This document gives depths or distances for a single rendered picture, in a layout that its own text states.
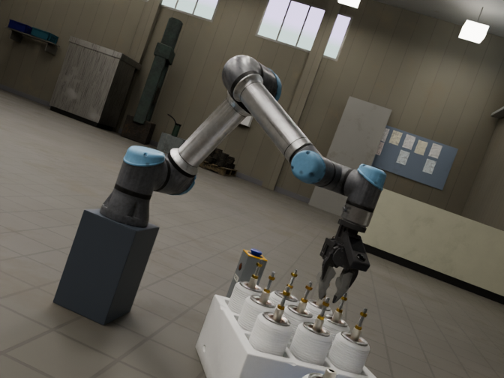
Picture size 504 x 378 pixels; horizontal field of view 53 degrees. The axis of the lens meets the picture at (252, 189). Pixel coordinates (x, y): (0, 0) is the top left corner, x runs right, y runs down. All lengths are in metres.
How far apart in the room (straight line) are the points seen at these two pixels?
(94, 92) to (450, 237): 8.68
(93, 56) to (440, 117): 7.95
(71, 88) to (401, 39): 7.61
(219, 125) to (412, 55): 10.80
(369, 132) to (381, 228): 5.70
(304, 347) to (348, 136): 10.36
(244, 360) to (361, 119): 10.60
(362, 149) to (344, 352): 10.24
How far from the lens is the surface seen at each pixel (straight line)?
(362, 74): 12.08
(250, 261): 1.66
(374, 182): 1.31
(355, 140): 11.56
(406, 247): 6.18
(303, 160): 1.22
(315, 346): 1.34
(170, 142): 11.51
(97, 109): 12.18
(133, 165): 1.55
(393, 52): 12.22
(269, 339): 1.29
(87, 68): 12.48
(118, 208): 1.55
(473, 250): 6.29
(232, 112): 1.55
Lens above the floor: 0.62
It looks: 4 degrees down
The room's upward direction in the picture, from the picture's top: 20 degrees clockwise
